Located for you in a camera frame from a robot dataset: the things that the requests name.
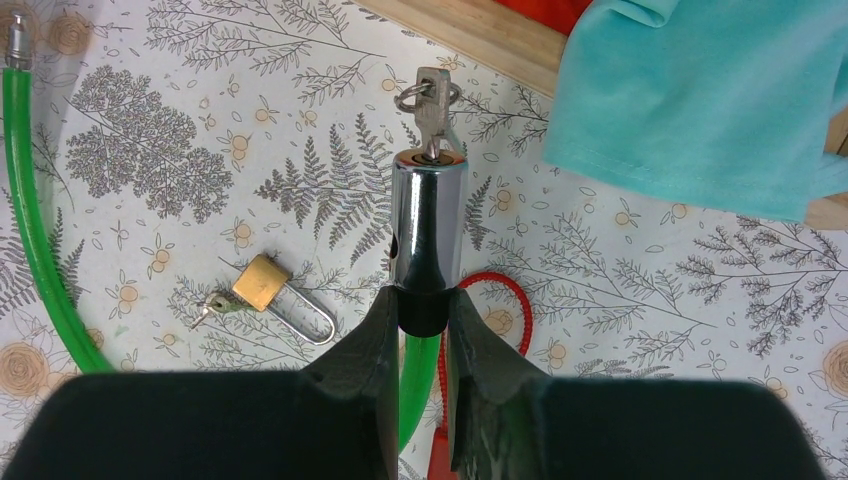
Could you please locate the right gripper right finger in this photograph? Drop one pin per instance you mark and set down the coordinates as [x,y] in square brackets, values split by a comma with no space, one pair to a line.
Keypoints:
[510,420]

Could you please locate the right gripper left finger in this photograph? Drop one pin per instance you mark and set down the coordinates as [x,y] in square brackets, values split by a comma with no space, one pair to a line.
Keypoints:
[336,418]

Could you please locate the brass padlock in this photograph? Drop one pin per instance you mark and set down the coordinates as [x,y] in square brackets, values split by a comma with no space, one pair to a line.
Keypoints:
[262,281]

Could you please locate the green cable lock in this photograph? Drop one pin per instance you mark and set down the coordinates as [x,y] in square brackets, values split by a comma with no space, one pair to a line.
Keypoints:
[415,238]

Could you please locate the green lock keys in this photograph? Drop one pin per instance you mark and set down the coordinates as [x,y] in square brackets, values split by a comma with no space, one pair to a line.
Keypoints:
[429,100]

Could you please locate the floral table mat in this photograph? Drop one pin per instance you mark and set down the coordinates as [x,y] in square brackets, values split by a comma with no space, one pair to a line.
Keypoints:
[173,140]

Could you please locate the teal t-shirt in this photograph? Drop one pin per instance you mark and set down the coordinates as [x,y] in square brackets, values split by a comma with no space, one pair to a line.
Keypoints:
[702,99]

